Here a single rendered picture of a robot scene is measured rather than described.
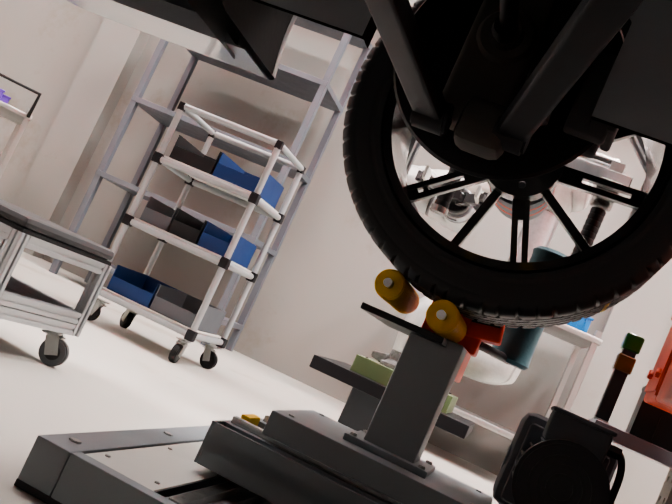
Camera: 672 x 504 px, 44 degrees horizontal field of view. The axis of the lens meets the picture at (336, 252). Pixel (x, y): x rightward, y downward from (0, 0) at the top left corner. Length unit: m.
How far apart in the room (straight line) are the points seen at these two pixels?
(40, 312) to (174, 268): 3.51
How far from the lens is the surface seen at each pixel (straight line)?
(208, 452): 1.48
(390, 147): 1.54
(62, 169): 6.02
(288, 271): 5.41
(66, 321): 2.28
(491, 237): 5.28
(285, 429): 1.47
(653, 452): 1.94
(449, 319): 1.46
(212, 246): 3.51
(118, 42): 6.15
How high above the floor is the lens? 0.40
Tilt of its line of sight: 5 degrees up
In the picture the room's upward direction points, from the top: 24 degrees clockwise
